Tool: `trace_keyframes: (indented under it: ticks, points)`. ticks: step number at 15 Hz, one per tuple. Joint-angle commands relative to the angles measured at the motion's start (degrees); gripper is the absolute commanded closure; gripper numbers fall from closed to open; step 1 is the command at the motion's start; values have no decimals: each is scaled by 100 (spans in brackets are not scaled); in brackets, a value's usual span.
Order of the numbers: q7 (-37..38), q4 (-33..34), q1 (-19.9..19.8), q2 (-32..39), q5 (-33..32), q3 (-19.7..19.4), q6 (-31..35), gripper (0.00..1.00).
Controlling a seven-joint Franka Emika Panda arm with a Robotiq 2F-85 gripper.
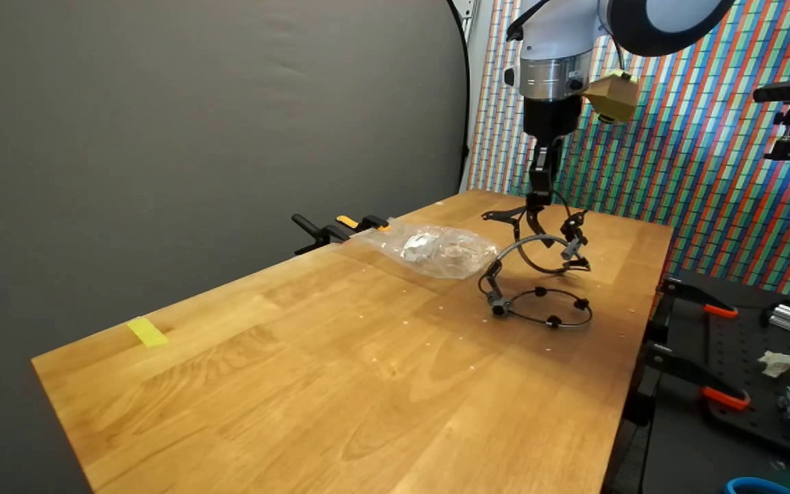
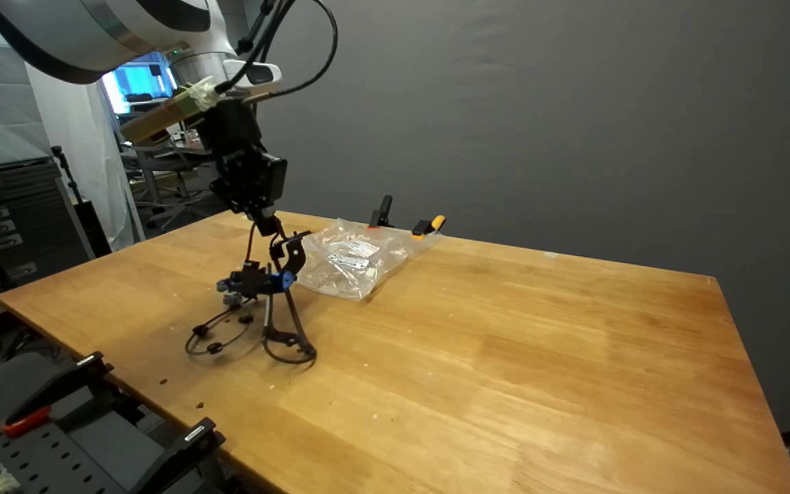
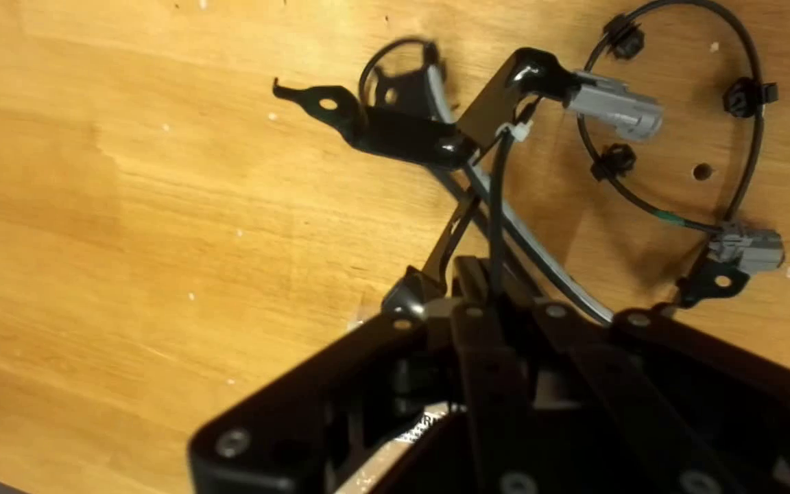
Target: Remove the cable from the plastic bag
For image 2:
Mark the computer monitor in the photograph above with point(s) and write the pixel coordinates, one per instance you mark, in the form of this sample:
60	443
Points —
144	81

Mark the black equipment cabinet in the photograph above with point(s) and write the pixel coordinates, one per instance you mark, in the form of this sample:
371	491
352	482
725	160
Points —
11	229

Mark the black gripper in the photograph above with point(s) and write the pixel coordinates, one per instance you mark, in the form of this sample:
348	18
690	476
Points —
243	169

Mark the black perforated board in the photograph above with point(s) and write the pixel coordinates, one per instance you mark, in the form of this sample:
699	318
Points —
67	462

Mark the clear plastic bag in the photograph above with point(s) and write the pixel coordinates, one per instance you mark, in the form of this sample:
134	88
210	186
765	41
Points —
348	262

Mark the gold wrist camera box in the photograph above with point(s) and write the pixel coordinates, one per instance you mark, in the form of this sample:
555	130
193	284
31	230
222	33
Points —
162	112

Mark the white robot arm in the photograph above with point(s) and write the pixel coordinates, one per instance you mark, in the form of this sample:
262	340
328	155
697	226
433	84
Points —
94	27

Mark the orange tipped black clamp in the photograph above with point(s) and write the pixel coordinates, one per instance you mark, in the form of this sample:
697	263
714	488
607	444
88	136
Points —
433	222

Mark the black table clamp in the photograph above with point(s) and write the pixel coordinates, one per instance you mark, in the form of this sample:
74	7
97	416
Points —
381	208

